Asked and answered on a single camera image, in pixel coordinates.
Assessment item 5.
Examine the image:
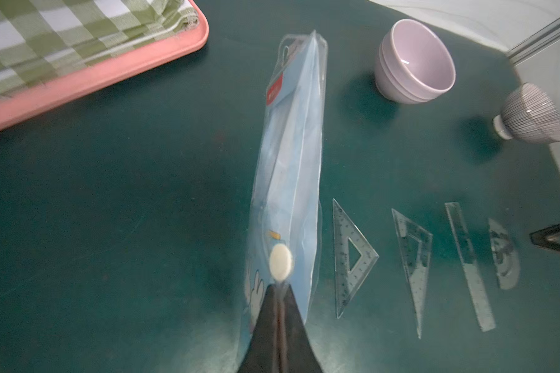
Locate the striped ceramic bowl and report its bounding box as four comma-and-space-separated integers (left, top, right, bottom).
492, 82, 560, 144

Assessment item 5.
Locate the green checkered cloth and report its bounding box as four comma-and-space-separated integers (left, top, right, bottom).
0, 0, 199, 100

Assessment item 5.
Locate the clear straight ruler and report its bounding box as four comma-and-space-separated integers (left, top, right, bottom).
445, 202, 496, 332

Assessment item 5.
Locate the clear triangle ruler large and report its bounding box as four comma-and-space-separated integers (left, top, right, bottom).
332, 199, 379, 319

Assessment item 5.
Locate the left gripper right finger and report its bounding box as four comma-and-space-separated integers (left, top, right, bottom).
278, 285, 322, 373

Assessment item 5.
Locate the pink bowl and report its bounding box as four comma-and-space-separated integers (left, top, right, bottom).
374, 19, 456, 104

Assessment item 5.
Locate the pink tray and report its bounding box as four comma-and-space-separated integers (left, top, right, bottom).
0, 1, 209, 131

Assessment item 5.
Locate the clear triangle ruler small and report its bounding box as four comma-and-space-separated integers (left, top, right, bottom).
392, 209, 433, 339

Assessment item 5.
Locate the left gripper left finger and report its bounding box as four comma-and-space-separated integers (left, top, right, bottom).
238, 284, 279, 373

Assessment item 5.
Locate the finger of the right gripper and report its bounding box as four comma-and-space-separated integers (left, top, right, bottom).
530, 223, 560, 253

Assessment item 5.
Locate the clear protractor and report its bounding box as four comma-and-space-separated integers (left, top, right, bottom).
488, 219, 520, 290

